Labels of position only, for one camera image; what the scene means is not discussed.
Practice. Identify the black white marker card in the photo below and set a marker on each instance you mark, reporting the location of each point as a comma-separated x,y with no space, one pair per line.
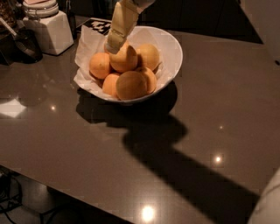
96,24

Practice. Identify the white square jar base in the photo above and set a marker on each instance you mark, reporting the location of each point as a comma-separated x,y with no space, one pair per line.
53,33

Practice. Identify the white paper liner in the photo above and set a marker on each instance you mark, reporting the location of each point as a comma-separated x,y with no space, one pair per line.
87,46

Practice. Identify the front large orange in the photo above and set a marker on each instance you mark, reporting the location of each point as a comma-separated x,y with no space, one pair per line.
131,85

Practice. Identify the white ceramic bowl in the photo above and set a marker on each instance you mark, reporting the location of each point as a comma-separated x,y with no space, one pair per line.
172,55

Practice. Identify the glass jar with lid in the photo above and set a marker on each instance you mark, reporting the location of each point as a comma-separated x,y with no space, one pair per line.
40,8

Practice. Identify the black round object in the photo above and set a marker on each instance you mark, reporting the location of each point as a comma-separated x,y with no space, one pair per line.
26,47

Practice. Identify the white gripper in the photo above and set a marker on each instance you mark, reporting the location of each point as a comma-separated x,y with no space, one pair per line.
122,26

